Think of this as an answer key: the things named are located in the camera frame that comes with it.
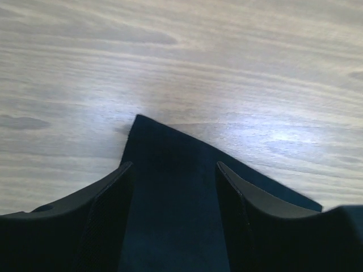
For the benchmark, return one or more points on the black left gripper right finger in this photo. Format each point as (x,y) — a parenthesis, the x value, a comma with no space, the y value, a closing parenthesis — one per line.
(265,233)

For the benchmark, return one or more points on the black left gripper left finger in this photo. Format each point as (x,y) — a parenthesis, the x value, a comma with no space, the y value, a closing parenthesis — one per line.
(83,231)

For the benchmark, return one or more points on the black t shirt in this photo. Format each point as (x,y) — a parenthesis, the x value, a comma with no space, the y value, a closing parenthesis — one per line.
(174,220)

